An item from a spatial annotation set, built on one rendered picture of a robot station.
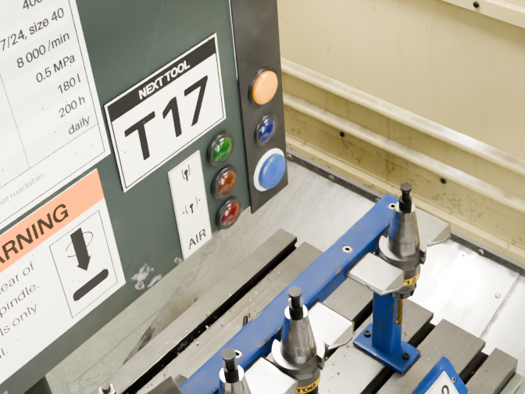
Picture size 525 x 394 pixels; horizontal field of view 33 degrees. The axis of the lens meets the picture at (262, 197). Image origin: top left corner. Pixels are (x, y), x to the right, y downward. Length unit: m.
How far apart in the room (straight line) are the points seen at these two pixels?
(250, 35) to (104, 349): 1.40
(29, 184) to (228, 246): 1.35
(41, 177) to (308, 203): 1.34
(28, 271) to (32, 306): 0.03
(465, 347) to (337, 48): 0.58
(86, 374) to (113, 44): 1.39
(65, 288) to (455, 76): 1.04
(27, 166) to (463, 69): 1.07
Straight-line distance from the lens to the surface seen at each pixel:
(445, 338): 1.52
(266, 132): 0.67
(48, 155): 0.53
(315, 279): 1.15
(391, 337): 1.44
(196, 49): 0.59
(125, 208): 0.60
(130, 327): 1.98
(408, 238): 1.17
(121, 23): 0.54
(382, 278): 1.17
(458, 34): 1.48
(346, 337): 1.11
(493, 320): 1.67
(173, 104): 0.59
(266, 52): 0.65
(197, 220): 0.66
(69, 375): 1.94
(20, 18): 0.49
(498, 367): 1.49
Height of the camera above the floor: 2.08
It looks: 42 degrees down
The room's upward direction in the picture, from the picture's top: 5 degrees counter-clockwise
